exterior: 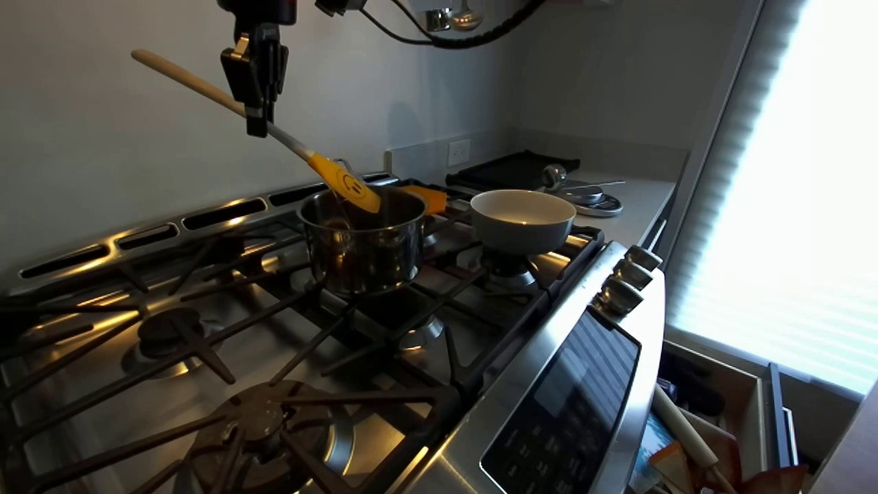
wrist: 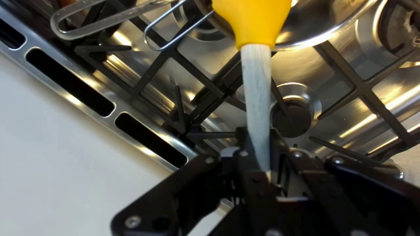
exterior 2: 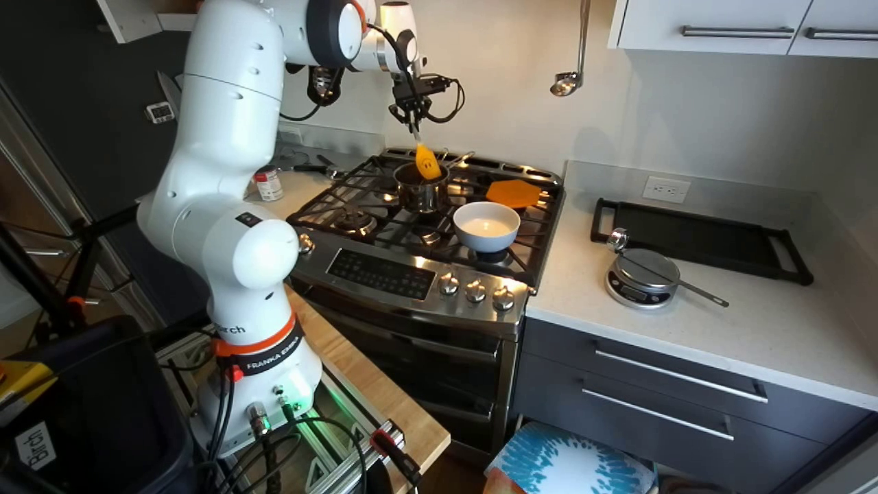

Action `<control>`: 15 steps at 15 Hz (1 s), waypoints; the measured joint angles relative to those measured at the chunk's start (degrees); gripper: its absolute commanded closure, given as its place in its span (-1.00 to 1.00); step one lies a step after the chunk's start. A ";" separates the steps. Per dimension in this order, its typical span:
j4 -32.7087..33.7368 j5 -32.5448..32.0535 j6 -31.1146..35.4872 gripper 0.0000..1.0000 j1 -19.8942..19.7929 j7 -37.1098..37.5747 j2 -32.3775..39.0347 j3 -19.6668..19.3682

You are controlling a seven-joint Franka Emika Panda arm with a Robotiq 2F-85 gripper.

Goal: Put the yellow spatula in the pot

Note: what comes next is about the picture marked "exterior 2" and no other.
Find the stainless steel pot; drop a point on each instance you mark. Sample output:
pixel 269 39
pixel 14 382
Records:
pixel 420 196

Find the deep grey drawer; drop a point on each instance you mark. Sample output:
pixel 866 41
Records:
pixel 631 441

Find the wooden board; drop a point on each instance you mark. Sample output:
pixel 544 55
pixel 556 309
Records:
pixel 386 393

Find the wide white cabinet door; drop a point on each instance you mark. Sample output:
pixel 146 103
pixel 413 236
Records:
pixel 704 24

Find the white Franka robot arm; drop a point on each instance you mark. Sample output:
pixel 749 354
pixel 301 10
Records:
pixel 228 139

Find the small steel pan with lid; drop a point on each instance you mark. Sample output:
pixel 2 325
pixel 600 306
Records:
pixel 642 276

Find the orange silicone trivet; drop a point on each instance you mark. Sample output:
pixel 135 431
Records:
pixel 515 194

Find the black bin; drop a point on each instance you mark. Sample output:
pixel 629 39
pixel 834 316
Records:
pixel 100 412

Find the hanging steel ladle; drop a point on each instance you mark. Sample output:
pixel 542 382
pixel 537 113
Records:
pixel 567 83

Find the small white jar red lid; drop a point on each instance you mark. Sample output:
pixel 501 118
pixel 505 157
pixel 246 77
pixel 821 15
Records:
pixel 269 185

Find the stainless steel gas range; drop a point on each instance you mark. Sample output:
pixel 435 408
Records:
pixel 401 312

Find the narrow white cabinet door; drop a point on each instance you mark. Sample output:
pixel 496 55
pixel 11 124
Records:
pixel 841 28

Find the steel range knob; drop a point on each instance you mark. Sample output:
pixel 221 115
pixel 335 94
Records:
pixel 502 298
pixel 305 242
pixel 448 283
pixel 476 292

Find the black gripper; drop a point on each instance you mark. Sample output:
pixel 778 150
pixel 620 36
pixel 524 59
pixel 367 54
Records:
pixel 409 91

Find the black tripod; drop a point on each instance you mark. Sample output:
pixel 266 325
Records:
pixel 87 247

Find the black griddle tray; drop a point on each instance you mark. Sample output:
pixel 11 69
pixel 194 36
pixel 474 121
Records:
pixel 696 239

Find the white wall outlet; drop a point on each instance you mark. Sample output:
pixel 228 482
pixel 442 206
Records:
pixel 666 188

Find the white bowl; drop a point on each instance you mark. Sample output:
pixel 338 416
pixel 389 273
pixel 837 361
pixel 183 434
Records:
pixel 486 228

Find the shallow grey drawer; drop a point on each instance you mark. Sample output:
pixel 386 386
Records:
pixel 659 353

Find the blue white patterned bag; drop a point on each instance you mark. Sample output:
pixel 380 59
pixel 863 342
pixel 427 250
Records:
pixel 567 463

